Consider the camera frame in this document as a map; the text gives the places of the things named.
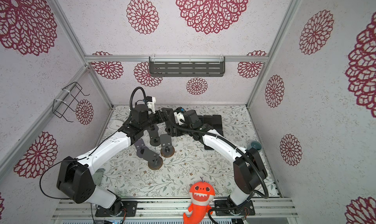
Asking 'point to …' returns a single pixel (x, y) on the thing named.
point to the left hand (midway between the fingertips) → (169, 111)
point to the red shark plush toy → (201, 194)
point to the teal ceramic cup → (255, 144)
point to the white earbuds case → (115, 124)
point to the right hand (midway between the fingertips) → (169, 127)
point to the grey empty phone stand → (140, 146)
